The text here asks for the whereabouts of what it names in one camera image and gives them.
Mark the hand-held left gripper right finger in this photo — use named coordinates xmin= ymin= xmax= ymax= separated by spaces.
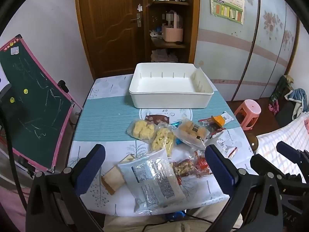
xmin=205 ymin=144 xmax=284 ymax=232

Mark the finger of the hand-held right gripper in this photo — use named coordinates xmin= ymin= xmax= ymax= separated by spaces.
xmin=250 ymin=153 xmax=303 ymax=183
xmin=276 ymin=141 xmax=309 ymax=165

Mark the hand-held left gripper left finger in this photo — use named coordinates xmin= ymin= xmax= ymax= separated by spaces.
xmin=25 ymin=144 xmax=106 ymax=232

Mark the small white snack packet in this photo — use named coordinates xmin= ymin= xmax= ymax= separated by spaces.
xmin=216 ymin=138 xmax=239 ymax=159

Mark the tan cake slice packet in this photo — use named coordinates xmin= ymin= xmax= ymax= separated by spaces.
xmin=101 ymin=154 xmax=136 ymax=196

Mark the brown nut bar packet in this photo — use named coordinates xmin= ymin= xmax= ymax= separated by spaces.
xmin=172 ymin=158 xmax=196 ymax=186

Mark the dark red clear packet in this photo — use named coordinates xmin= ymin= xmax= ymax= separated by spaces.
xmin=198 ymin=117 xmax=225 ymax=139

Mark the orange cake packet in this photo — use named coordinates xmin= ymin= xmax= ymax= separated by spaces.
xmin=172 ymin=118 xmax=209 ymax=149

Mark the blue foil snack wrapper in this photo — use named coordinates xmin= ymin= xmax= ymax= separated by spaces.
xmin=171 ymin=121 xmax=184 ymax=146

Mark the orange white snack packet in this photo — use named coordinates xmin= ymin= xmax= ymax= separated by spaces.
xmin=211 ymin=111 xmax=234 ymax=129

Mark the Lipo cream cookies packet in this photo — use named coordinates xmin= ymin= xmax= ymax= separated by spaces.
xmin=117 ymin=148 xmax=187 ymax=213

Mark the yellow puffed snack packet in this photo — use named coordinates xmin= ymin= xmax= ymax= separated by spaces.
xmin=151 ymin=123 xmax=176 ymax=157
xmin=127 ymin=118 xmax=157 ymax=143

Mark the brown patterned snack packet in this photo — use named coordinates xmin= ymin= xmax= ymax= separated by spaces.
xmin=145 ymin=114 xmax=171 ymax=126

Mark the white plastic bin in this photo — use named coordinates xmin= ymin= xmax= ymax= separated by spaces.
xmin=129 ymin=63 xmax=214 ymax=109

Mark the plaid blanket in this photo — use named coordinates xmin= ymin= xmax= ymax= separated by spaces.
xmin=256 ymin=113 xmax=309 ymax=167

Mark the dark cabinet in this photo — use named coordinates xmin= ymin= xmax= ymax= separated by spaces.
xmin=275 ymin=100 xmax=309 ymax=127

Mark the pink toy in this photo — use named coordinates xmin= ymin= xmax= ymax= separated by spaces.
xmin=268 ymin=101 xmax=280 ymax=115

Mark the pink plastic stool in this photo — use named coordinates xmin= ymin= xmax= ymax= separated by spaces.
xmin=234 ymin=100 xmax=262 ymax=131

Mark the blue white towel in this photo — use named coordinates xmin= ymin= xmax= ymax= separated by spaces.
xmin=285 ymin=88 xmax=308 ymax=121

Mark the green bag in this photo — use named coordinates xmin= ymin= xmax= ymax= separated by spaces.
xmin=269 ymin=75 xmax=295 ymax=104

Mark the small blue object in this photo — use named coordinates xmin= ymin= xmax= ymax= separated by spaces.
xmin=168 ymin=211 xmax=186 ymax=222

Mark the pink framed chalkboard easel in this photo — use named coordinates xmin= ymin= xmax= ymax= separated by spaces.
xmin=0 ymin=34 xmax=84 ymax=174

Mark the black easel clamp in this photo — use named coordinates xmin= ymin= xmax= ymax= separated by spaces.
xmin=57 ymin=80 xmax=70 ymax=94

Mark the floral sliding wardrobe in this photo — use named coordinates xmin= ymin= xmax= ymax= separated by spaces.
xmin=194 ymin=0 xmax=301 ymax=102

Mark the brown wooden door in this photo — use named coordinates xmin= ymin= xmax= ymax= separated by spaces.
xmin=74 ymin=0 xmax=148 ymax=79

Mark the wooden chair frame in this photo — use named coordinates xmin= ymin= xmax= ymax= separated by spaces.
xmin=250 ymin=134 xmax=261 ymax=154

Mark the black cable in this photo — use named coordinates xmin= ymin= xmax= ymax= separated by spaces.
xmin=0 ymin=106 xmax=28 ymax=208

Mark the pink handled basket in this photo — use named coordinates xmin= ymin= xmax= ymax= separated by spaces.
xmin=161 ymin=11 xmax=184 ymax=43

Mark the wall poster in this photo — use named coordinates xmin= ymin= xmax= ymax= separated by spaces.
xmin=209 ymin=0 xmax=246 ymax=25

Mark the metal door handle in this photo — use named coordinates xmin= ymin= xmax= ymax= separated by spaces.
xmin=130 ymin=13 xmax=142 ymax=27

